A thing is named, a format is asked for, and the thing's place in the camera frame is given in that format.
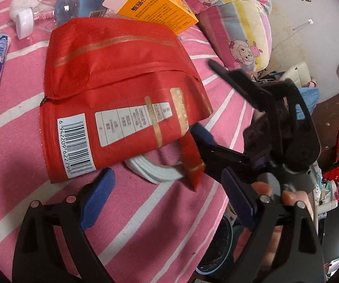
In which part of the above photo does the blue cloth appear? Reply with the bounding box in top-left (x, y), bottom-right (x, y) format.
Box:
top-left (301, 88), bottom-right (320, 115)

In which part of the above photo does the round blue-rimmed trash bin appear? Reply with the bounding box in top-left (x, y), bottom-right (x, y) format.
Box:
top-left (195, 212), bottom-right (241, 275)

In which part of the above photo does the person's right hand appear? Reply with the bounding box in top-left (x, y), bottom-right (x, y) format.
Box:
top-left (250, 181), bottom-right (314, 220)

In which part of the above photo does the white plastic bottle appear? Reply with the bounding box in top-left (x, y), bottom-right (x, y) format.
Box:
top-left (317, 199), bottom-right (338, 216)

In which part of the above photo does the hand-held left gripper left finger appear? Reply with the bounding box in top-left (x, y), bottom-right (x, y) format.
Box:
top-left (12, 167), bottom-right (116, 283)

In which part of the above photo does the orange cardboard box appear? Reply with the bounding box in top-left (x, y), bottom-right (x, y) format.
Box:
top-left (102, 0), bottom-right (199, 34)

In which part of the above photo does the red paper bag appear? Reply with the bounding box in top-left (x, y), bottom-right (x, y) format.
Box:
top-left (40, 18), bottom-right (214, 192)

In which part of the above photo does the white coiled cable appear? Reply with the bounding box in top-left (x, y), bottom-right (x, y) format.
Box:
top-left (124, 147), bottom-right (188, 185)

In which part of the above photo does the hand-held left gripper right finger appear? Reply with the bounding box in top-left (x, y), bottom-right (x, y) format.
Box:
top-left (221, 168), bottom-right (326, 283)

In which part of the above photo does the pink striped bed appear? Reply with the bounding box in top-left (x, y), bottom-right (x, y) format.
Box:
top-left (0, 0), bottom-right (255, 283)

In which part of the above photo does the black device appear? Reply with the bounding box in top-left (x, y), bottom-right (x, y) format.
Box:
top-left (320, 200), bottom-right (339, 261)

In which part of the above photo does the clear plastic water bottle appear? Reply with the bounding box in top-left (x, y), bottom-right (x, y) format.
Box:
top-left (15, 0), bottom-right (120, 39)

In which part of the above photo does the cream office chair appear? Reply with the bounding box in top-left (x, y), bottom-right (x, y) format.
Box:
top-left (279, 62), bottom-right (311, 88)

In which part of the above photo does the white wall hook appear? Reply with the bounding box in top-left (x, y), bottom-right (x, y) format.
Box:
top-left (293, 20), bottom-right (314, 31)

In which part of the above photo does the striped sheep print pillow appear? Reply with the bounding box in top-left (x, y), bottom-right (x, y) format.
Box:
top-left (169, 0), bottom-right (273, 71)

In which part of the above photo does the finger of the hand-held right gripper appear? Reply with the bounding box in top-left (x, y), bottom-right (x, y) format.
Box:
top-left (208, 60), bottom-right (269, 113)
top-left (190, 122), bottom-right (251, 181)

